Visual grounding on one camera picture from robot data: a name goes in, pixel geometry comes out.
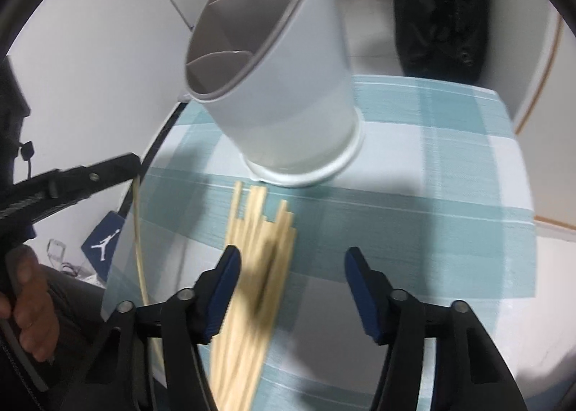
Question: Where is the person's left hand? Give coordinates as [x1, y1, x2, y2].
[1, 245, 59, 362]

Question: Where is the navy Jordan shoe box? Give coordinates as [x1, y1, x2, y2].
[81, 211, 125, 281]

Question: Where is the teal plaid tablecloth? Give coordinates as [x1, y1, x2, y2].
[103, 75, 536, 410]

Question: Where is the white grey utensil holder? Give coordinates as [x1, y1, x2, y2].
[185, 0, 363, 188]

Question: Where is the black hanging backpack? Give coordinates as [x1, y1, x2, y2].
[393, 0, 489, 85]

